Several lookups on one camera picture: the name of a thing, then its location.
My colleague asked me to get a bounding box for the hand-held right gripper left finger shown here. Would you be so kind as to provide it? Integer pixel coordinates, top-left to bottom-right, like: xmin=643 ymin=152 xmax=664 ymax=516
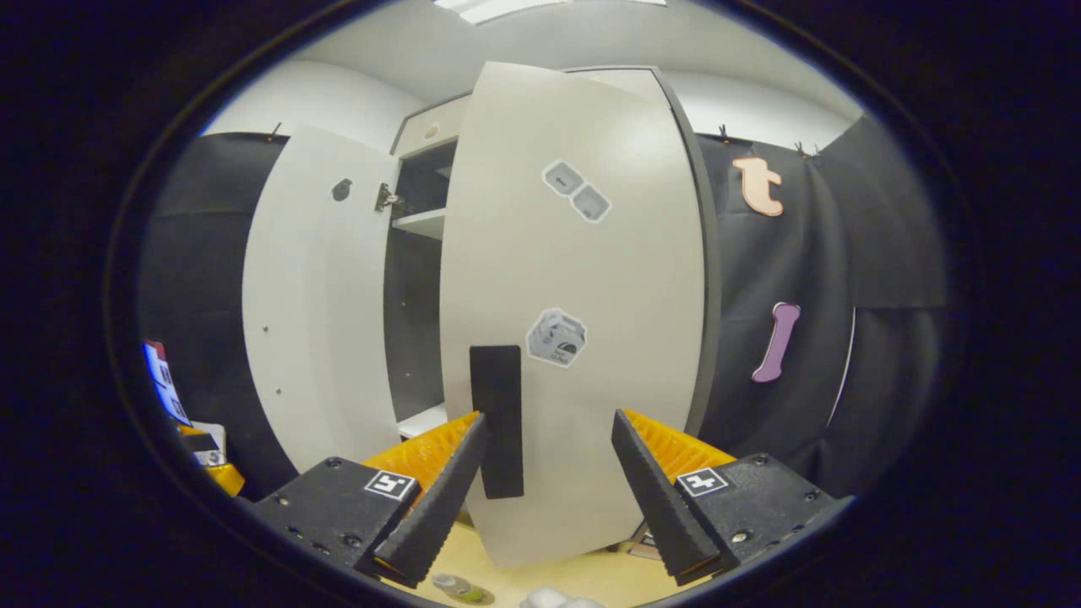
xmin=252 ymin=411 xmax=489 ymax=589

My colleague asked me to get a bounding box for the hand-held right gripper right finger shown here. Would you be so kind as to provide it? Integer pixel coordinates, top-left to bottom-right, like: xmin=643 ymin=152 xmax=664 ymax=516
xmin=611 ymin=408 xmax=856 ymax=588

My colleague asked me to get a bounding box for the grey cabinet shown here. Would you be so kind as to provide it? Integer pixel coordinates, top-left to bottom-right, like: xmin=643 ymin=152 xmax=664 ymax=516
xmin=384 ymin=66 xmax=723 ymax=440

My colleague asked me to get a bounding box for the grey cabinet door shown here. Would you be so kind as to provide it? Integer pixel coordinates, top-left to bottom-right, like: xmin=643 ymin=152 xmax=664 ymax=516
xmin=242 ymin=127 xmax=403 ymax=474
xmin=439 ymin=61 xmax=708 ymax=568

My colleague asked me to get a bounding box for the white printed card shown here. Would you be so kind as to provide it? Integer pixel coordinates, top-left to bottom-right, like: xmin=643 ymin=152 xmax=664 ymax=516
xmin=142 ymin=339 xmax=193 ymax=427

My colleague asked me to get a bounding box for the black backdrop cloth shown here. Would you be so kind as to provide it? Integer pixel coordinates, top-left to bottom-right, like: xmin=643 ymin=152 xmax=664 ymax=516
xmin=139 ymin=114 xmax=948 ymax=499

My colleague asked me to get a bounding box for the ceiling light panel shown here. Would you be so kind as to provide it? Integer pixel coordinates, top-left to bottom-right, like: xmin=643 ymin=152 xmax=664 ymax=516
xmin=435 ymin=0 xmax=668 ymax=26

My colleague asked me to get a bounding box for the black door handle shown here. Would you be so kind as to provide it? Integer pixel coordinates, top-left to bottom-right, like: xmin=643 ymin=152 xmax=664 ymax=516
xmin=469 ymin=345 xmax=525 ymax=500

